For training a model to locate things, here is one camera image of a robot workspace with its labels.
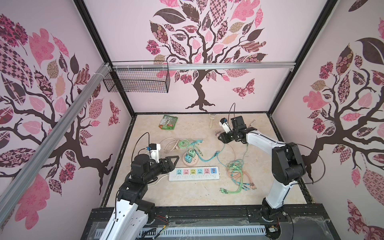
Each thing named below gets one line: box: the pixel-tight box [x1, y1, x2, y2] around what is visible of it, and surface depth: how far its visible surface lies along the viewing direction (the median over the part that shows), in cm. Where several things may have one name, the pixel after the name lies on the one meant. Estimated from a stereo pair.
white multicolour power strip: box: [168, 166, 220, 182], surface depth 87 cm
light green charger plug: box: [188, 149, 196, 158], surface depth 92 cm
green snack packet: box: [158, 115, 178, 130], surface depth 116 cm
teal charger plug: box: [184, 153, 193, 163], surface depth 89 cm
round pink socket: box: [182, 153, 199, 166], surface depth 93 cm
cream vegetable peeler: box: [208, 113, 217, 128], surface depth 119 cm
